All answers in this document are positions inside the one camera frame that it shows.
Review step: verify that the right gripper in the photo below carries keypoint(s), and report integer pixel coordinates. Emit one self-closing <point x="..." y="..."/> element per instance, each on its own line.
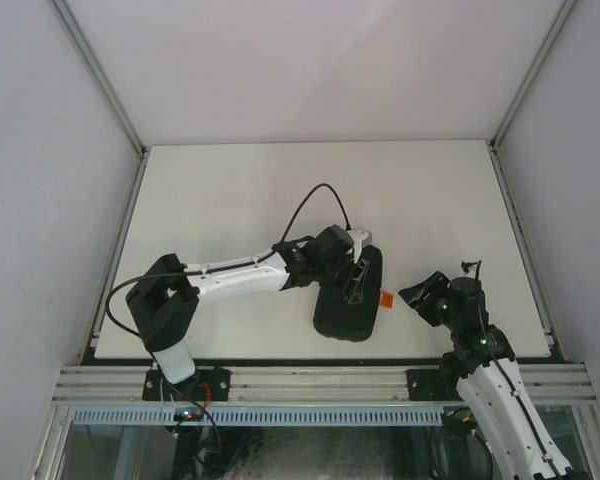
<point x="421" y="295"/>

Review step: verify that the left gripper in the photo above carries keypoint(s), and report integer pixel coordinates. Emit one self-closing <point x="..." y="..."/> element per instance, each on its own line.
<point x="352" y="291"/>

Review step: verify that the black plastic tool case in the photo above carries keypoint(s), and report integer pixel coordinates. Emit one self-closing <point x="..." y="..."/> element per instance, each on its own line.
<point x="346" y="309"/>

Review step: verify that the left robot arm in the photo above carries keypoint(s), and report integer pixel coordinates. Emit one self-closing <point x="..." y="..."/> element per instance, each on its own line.
<point x="164" y="300"/>

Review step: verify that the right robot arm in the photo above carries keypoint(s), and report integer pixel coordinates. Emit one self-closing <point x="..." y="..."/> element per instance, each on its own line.
<point x="483" y="369"/>

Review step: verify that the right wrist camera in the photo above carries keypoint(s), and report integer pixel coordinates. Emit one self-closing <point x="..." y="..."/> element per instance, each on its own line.
<point x="471" y="266"/>

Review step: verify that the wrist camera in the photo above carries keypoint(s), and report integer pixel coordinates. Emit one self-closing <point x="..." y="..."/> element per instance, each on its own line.
<point x="360" y="238"/>
<point x="471" y="266"/>

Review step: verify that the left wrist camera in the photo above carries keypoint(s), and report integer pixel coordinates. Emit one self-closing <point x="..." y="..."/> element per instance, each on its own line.
<point x="360" y="238"/>

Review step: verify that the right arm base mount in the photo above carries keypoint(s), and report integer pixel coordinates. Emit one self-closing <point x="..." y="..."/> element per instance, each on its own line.
<point x="436" y="384"/>

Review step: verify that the blue slotted cable duct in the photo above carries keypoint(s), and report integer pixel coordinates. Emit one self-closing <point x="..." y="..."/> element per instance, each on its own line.
<point x="261" y="416"/>

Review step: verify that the aluminium frame rail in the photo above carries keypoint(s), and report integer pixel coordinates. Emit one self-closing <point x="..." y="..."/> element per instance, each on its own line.
<point x="547" y="384"/>

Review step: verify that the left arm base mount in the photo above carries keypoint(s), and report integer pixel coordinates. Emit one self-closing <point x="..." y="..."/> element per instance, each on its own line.
<point x="206" y="385"/>

